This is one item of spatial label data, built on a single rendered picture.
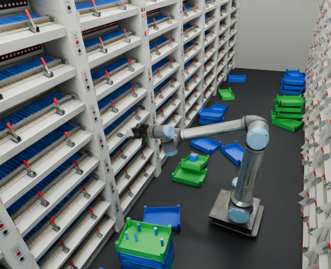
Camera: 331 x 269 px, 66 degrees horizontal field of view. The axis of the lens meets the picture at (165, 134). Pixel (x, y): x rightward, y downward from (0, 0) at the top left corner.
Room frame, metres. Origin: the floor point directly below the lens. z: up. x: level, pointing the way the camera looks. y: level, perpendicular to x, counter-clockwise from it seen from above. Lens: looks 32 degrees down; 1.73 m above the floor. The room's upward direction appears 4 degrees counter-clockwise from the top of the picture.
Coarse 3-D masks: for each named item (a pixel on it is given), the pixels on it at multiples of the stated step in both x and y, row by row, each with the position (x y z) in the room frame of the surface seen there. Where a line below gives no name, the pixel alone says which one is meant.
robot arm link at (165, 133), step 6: (156, 126) 1.43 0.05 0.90; (162, 126) 1.41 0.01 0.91; (168, 126) 1.39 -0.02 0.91; (156, 132) 1.39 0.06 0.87; (162, 132) 1.38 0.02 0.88; (168, 132) 1.36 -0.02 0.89; (174, 132) 1.41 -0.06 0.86; (156, 138) 1.40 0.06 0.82; (162, 138) 1.37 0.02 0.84; (168, 138) 1.36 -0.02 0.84
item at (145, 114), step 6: (138, 102) 2.00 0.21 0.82; (144, 108) 1.95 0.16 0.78; (150, 108) 1.95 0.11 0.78; (144, 114) 1.90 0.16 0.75; (144, 120) 1.88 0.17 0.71; (126, 126) 1.70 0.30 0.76; (132, 126) 1.71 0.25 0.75; (120, 132) 1.62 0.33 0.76; (126, 132) 1.63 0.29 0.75; (114, 138) 1.55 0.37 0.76; (120, 138) 1.56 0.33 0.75; (108, 144) 1.48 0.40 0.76; (114, 144) 1.49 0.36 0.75; (108, 150) 1.41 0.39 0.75
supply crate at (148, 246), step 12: (132, 228) 1.11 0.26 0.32; (144, 228) 1.10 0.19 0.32; (168, 228) 1.04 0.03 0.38; (120, 240) 1.00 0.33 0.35; (132, 240) 1.02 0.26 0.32; (144, 240) 1.01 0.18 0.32; (156, 240) 1.00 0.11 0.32; (168, 240) 0.97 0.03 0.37; (132, 252) 0.92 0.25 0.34; (144, 252) 0.89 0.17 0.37; (156, 252) 0.92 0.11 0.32
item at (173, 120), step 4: (176, 112) 2.59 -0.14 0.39; (180, 112) 2.58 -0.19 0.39; (172, 116) 2.50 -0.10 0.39; (176, 116) 2.54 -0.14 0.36; (180, 116) 2.56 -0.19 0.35; (168, 120) 2.42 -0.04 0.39; (172, 120) 2.46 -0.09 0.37; (176, 120) 2.44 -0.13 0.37; (164, 124) 2.33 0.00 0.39; (168, 124) 2.38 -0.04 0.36; (172, 124) 2.39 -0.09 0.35; (176, 124) 2.44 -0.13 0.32; (160, 144) 2.08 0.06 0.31
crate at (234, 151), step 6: (234, 144) 2.37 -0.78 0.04; (222, 150) 2.29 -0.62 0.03; (228, 150) 2.31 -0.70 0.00; (234, 150) 2.31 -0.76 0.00; (240, 150) 2.30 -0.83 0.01; (228, 156) 2.18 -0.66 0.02; (234, 156) 2.19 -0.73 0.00; (240, 156) 2.18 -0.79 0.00; (234, 162) 2.09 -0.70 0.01; (240, 162) 2.04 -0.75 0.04
